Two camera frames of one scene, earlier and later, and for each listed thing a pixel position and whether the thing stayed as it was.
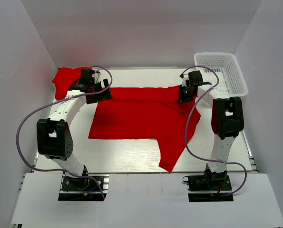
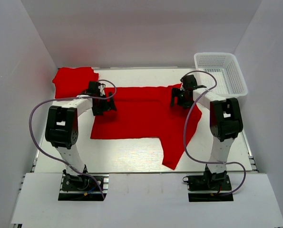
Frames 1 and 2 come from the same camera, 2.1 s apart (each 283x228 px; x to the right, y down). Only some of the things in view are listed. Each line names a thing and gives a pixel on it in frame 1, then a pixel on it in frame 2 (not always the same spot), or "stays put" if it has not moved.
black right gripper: x=185 y=92 → x=179 y=97
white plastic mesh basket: x=231 y=83 stays put
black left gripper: x=99 y=91 → x=105 y=104
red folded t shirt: x=63 y=79 stays put
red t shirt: x=147 y=113 stays put
